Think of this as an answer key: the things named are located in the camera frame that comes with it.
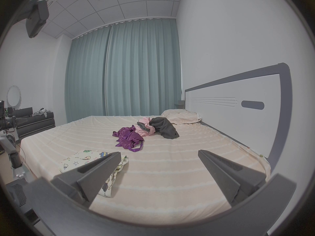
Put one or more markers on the pale pink pillow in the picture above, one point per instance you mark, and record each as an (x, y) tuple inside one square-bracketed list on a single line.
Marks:
[(182, 117)]

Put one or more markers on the grey bedside table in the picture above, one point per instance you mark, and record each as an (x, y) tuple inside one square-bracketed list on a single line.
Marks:
[(179, 104)]

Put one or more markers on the round mirror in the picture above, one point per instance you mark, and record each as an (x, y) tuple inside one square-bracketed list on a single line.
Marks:
[(14, 96)]

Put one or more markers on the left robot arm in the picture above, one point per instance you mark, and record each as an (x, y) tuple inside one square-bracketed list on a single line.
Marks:
[(9, 144)]

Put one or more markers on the blue-green curtain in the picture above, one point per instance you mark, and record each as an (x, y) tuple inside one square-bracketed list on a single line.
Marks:
[(145, 67), (86, 77)]

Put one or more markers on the pile of clothes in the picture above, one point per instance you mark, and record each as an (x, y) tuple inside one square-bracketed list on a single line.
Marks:
[(41, 112)]

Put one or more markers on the white printed pyjama top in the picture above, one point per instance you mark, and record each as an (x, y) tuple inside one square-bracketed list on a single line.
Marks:
[(76, 160)]

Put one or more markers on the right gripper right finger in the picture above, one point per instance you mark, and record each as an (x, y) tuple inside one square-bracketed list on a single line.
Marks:
[(228, 176)]

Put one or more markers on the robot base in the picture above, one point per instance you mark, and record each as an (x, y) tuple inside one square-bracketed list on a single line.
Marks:
[(18, 195)]

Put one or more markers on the dark grey chest of drawers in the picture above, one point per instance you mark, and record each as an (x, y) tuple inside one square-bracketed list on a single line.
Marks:
[(37, 125)]

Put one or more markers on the black garment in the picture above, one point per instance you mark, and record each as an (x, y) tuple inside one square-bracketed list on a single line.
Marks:
[(166, 129)]

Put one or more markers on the purple satin garment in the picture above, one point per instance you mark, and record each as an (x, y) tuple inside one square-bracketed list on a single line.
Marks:
[(129, 138)]

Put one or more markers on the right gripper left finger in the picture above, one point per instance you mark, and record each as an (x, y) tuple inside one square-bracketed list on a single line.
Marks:
[(91, 176)]

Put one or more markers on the bed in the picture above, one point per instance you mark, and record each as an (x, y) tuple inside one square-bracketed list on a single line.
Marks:
[(160, 168)]

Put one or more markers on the pink and grey garment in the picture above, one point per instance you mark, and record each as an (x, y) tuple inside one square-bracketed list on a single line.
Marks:
[(142, 129)]

